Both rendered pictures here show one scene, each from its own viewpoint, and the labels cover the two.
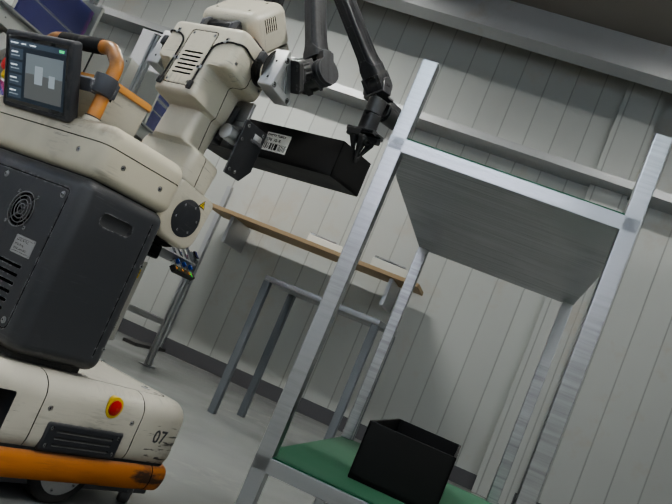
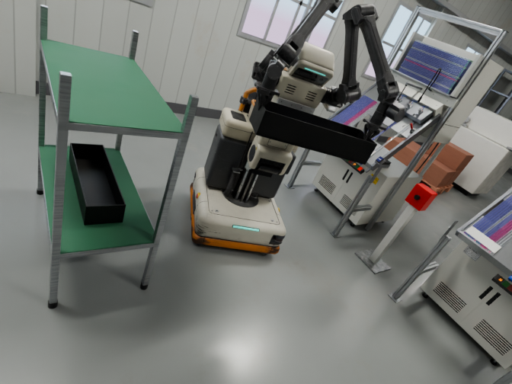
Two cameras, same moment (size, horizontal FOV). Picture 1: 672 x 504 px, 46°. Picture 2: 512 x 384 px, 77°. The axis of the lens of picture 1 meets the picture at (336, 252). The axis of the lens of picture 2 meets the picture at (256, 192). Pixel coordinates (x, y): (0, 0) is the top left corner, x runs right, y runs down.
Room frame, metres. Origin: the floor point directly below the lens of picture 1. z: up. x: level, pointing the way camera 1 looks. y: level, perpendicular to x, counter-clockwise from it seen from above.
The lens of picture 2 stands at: (3.17, -1.01, 1.48)
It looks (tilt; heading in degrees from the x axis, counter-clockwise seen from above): 29 degrees down; 123
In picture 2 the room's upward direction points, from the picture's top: 23 degrees clockwise
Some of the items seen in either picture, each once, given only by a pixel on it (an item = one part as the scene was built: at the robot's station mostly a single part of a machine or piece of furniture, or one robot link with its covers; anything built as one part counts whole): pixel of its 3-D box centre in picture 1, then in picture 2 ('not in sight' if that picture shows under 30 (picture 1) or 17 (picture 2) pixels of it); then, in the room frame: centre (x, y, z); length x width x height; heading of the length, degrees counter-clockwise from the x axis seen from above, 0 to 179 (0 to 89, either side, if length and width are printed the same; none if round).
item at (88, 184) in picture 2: (412, 458); (94, 180); (1.76, -0.33, 0.41); 0.57 x 0.17 x 0.11; 167
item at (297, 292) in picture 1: (305, 370); not in sight; (4.46, -0.10, 0.40); 0.70 x 0.45 x 0.80; 70
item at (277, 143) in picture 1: (279, 151); (313, 132); (2.48, 0.29, 1.07); 0.57 x 0.17 x 0.11; 56
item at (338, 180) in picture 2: not in sight; (371, 154); (2.25, 2.02, 0.66); 1.01 x 0.73 x 1.31; 77
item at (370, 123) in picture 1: (367, 125); (269, 83); (2.32, 0.06, 1.21); 0.10 x 0.07 x 0.07; 56
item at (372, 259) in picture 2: not in sight; (398, 227); (2.87, 1.57, 0.39); 0.24 x 0.24 x 0.78; 77
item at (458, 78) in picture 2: not in sight; (398, 127); (2.28, 2.21, 0.95); 1.33 x 0.82 x 1.90; 77
